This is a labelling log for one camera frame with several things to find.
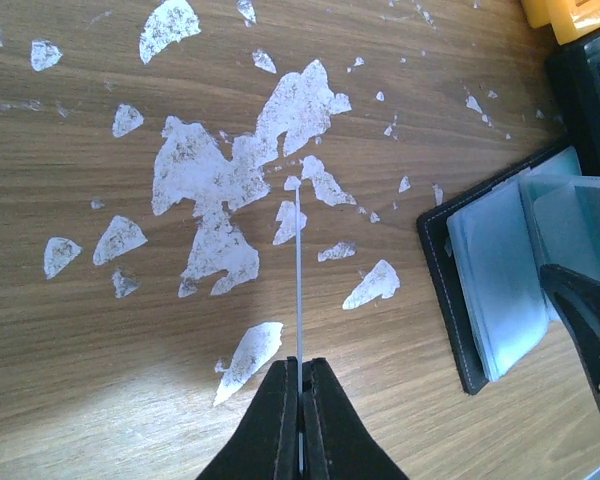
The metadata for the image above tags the yellow middle card bin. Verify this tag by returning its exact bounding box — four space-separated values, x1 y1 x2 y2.
521 0 600 45

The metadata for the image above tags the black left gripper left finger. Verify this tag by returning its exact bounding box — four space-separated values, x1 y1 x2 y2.
198 357 298 479

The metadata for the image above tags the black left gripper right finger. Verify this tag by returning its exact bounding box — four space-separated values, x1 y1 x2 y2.
301 358 407 479

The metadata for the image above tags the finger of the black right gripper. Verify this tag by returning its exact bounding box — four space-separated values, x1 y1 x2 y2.
540 264 600 414

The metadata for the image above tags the black leather card holder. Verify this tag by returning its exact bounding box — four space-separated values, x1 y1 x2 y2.
417 145 600 395

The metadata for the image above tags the black right card bin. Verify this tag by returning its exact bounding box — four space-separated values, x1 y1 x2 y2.
545 28 600 176

